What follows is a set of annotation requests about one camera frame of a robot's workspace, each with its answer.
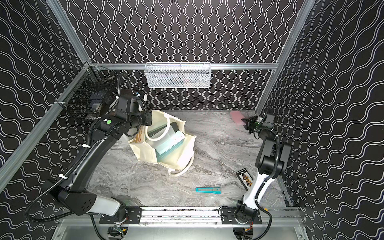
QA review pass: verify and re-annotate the black card with brown items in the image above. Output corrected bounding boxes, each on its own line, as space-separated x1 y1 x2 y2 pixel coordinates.
236 168 254 191

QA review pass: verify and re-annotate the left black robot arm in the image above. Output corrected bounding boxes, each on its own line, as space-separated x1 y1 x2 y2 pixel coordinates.
24 84 153 224

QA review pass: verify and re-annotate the pink pencil case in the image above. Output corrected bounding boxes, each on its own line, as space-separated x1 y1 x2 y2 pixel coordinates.
230 111 246 126

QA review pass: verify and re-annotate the teal white book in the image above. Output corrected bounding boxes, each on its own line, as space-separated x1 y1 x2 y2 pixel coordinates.
146 122 185 162

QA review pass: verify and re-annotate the white wire mesh basket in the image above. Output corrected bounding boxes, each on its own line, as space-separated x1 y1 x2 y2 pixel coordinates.
144 62 212 89

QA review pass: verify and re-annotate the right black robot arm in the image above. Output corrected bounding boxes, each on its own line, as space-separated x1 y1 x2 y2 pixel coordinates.
235 114 291 224

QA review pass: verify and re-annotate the black wire basket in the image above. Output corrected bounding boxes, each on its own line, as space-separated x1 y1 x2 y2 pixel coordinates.
60 67 119 122

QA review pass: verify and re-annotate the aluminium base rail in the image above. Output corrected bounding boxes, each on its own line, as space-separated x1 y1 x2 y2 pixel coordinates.
61 207 301 227

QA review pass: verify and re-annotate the teal utility knife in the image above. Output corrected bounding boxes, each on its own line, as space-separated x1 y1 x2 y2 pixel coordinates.
195 187 222 195

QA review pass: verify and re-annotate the cream canvas tote bag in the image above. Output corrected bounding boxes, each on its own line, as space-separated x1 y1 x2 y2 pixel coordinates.
128 110 196 177

